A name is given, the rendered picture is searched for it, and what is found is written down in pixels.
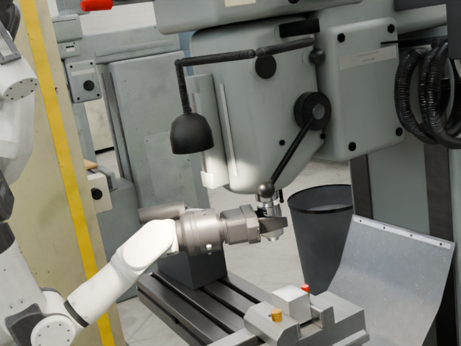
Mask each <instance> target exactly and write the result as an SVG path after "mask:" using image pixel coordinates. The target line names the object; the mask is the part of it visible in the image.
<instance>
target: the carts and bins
mask: <svg viewBox="0 0 461 346"><path fill-rule="evenodd" d="M287 205H288V207H289V210H290V213H291V217H292V224H293V228H294V234H295V238H296V243H297V247H298V254H299V258H300V264H301V268H302V271H303V277H304V281H305V284H307V285H308V286H309V293H310V294H311V295H313V296H317V295H319V294H321V293H324V292H326V291H327V290H328V288H329V286H330V284H331V282H332V280H333V278H334V276H335V274H336V272H337V270H338V268H339V265H340V262H341V259H342V254H343V250H344V245H345V242H346V237H347V234H348V229H349V226H350V223H351V218H352V215H353V214H354V210H353V197H352V190H351V185H348V184H332V185H320V186H315V187H310V188H307V189H303V190H300V191H299V192H296V193H294V194H292V195H291V196H290V197H289V198H288V199H287Z"/></svg>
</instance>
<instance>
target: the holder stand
mask: <svg viewBox="0 0 461 346"><path fill-rule="evenodd" d="M185 209H186V213H187V212H191V211H199V210H202V209H198V208H193V207H190V206H187V205H186V204H185ZM221 247H222V250H221V251H216V252H212V253H211V254H210V255H209V254H208V253H205V254H199V255H193V256H188V255H187V254H186V253H185V251H183V252H179V253H178V254H176V255H170V256H168V257H164V258H159V259H157V261H156V262H157V266H158V269H159V270H160V271H161V272H163V273H165V274H166V275H169V276H170V277H172V278H174V279H175V280H177V281H179V282H180V283H182V284H184V285H186V286H188V287H190V288H191V289H193V290H195V289H198V288H200V287H202V286H205V285H207V284H209V283H211V282H213V281H215V280H217V279H220V278H222V277H225V276H227V275H228V272H227V268H226V260H225V256H224V248H223V244H221Z"/></svg>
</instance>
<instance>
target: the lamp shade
mask: <svg viewBox="0 0 461 346"><path fill-rule="evenodd" d="M169 138H170V142H171V146H172V153H173V154H192V153H197V152H202V151H205V150H208V149H211V148H212V147H214V141H213V133H212V130H211V127H210V126H209V123H208V121H207V120H206V118H205V117H204V116H202V115H200V114H198V113H192V112H190V113H185V114H184V113H182V115H179V116H177V118H176V119H175V120H174V121H173V122H172V124H171V130H170V136H169Z"/></svg>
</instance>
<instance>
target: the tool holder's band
mask: <svg viewBox="0 0 461 346"><path fill-rule="evenodd" d="M279 208H280V202H278V201H275V200H274V203H273V204H272V205H268V206H265V205H263V203H259V204H258V205H257V210H258V211H259V212H272V211H276V210H278V209H279Z"/></svg>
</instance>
